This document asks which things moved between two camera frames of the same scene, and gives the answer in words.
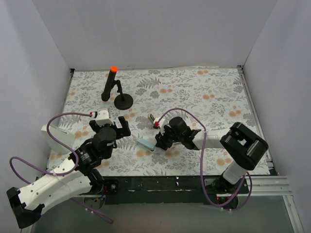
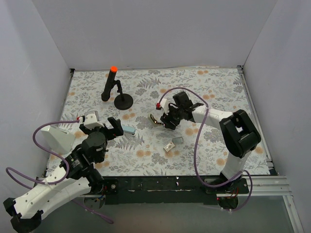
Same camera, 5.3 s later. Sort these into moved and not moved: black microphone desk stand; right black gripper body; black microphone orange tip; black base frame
Moved: right black gripper body
Not moved: black microphone orange tip; black microphone desk stand; black base frame
